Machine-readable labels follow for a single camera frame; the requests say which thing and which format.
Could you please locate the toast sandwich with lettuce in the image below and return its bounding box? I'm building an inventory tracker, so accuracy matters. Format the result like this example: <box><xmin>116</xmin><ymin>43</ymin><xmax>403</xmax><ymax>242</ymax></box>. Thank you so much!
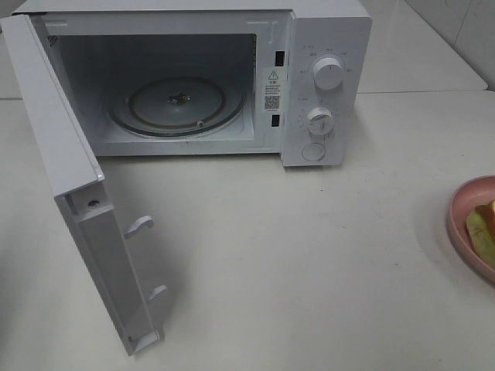
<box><xmin>466</xmin><ymin>200</ymin><xmax>494</xmax><ymax>269</ymax></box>

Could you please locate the pink round plate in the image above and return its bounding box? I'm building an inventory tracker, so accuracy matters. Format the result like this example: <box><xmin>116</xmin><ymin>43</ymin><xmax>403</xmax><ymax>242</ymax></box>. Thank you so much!
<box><xmin>446</xmin><ymin>175</ymin><xmax>494</xmax><ymax>286</ymax></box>

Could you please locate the white microwave door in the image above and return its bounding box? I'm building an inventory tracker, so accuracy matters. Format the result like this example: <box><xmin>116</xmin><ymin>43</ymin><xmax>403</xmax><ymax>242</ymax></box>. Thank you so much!
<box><xmin>1</xmin><ymin>15</ymin><xmax>166</xmax><ymax>356</ymax></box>

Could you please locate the white microwave oven body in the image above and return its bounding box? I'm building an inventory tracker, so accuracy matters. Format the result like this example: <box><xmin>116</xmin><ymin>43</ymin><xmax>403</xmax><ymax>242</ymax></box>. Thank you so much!
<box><xmin>10</xmin><ymin>1</ymin><xmax>372</xmax><ymax>167</ymax></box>

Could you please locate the white timer knob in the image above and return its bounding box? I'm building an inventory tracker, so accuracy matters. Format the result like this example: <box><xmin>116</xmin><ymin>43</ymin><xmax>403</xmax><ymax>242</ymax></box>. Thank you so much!
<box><xmin>306</xmin><ymin>107</ymin><xmax>335</xmax><ymax>136</ymax></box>

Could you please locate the glass microwave turntable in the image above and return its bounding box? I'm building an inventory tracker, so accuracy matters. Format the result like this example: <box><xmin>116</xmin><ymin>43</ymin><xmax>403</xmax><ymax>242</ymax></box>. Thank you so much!
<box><xmin>108</xmin><ymin>76</ymin><xmax>246</xmax><ymax>138</ymax></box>

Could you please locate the white upper power knob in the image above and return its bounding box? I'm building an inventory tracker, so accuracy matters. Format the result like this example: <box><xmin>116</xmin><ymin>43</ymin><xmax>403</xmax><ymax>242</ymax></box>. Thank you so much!
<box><xmin>312</xmin><ymin>56</ymin><xmax>344</xmax><ymax>90</ymax></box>

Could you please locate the round white door button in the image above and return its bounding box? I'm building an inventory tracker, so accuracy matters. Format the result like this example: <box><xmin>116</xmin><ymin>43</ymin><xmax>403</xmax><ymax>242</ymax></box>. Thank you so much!
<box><xmin>302</xmin><ymin>143</ymin><xmax>326</xmax><ymax>162</ymax></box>

